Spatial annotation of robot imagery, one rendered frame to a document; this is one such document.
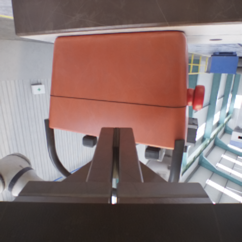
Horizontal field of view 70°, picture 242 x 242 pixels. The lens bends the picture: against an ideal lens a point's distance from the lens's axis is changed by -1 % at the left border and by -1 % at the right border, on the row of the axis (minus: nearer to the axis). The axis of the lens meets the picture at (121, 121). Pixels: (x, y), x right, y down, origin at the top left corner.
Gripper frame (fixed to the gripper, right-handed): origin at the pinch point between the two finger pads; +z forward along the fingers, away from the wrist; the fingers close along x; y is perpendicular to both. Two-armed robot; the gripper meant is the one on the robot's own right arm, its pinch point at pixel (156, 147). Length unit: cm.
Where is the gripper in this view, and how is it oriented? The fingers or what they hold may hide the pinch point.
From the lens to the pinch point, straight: 30.1
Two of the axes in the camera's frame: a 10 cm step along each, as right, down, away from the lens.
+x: -9.3, -1.3, 3.5
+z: -3.7, 2.7, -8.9
